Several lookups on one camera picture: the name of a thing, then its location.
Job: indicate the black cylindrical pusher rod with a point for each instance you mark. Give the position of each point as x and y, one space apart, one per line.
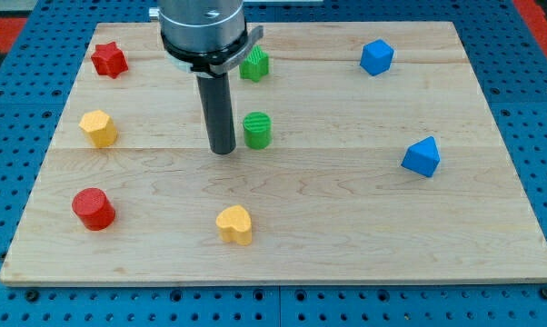
218 113

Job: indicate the red cylinder block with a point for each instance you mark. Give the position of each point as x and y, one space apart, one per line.
93 208

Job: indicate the blue cube block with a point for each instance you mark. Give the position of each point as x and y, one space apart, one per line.
376 57

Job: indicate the yellow heart block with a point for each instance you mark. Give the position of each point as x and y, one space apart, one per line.
234 225

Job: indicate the yellow hexagon block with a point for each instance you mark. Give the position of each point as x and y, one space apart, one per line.
99 129

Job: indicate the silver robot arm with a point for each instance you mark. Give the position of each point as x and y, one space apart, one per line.
208 38

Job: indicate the blue triangular prism block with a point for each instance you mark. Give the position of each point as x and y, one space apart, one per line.
423 157

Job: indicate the light wooden board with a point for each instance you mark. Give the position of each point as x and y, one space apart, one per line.
329 200

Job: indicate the green star block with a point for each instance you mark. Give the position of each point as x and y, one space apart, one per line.
255 66

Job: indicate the red star block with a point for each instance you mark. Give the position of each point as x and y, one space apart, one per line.
108 59

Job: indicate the green cylinder block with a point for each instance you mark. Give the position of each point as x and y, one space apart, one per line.
257 130

